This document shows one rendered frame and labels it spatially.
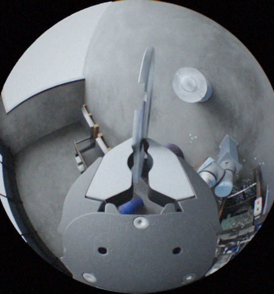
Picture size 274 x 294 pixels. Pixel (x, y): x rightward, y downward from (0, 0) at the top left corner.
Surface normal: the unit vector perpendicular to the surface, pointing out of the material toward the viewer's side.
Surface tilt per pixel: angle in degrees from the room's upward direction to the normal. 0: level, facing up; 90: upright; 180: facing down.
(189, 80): 0
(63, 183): 90
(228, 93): 0
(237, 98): 0
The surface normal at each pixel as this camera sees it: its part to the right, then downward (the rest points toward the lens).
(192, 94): -0.72, 0.38
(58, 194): 0.37, -0.52
